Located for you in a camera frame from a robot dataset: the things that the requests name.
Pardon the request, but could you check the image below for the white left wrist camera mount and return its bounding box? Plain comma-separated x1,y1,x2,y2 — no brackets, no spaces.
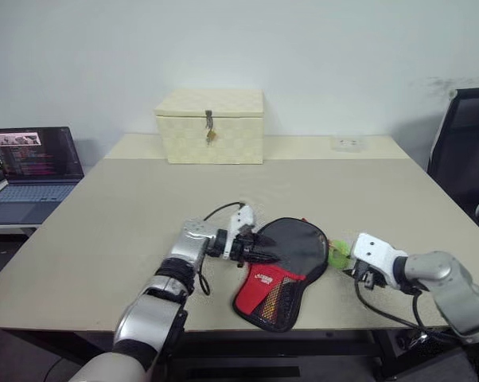
224,205,255,260

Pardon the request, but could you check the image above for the black office chair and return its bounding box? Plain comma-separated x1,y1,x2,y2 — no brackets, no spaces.
426,87,479,242

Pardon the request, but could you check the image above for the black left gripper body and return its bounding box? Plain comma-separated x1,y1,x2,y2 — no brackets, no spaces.
230,224,260,267

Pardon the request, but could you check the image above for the blue open laptop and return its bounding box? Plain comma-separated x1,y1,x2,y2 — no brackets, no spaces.
0,126,85,225

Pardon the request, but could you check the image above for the black and red paddle case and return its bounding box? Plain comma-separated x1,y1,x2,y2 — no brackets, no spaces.
232,216,330,333

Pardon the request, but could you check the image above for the clear plastic tray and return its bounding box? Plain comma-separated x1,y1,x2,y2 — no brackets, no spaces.
329,134,368,154

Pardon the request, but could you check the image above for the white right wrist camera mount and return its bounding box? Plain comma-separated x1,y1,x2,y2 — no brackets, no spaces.
350,232,408,286

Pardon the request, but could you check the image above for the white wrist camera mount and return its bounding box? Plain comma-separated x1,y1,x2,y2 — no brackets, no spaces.
224,205,255,260
350,232,408,286

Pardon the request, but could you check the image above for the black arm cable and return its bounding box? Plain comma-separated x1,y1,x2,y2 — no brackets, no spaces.
191,201,247,296
353,274,465,344

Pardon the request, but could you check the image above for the cream woven storage box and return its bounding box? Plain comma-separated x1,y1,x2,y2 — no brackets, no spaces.
154,88,265,165

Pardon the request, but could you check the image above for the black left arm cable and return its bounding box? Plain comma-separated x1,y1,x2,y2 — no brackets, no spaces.
191,201,247,296

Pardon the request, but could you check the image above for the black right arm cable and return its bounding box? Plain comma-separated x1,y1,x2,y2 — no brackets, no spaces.
353,274,465,344

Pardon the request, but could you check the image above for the dark table frame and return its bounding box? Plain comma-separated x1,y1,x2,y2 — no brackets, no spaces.
0,325,463,382

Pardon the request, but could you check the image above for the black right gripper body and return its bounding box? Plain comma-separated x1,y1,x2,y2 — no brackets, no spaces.
342,259,387,290

